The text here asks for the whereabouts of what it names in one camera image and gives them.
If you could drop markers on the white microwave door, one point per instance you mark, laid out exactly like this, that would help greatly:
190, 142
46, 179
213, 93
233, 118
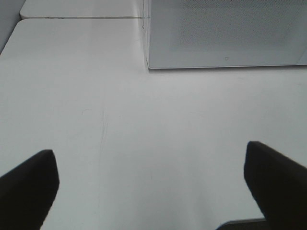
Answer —
230, 33

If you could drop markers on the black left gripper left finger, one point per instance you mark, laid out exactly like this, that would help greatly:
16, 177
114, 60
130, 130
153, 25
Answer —
28, 191

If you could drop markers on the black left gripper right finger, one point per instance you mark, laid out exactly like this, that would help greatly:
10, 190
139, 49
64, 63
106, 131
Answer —
278, 185

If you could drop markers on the white microwave oven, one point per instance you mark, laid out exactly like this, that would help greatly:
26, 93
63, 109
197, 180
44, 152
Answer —
227, 31

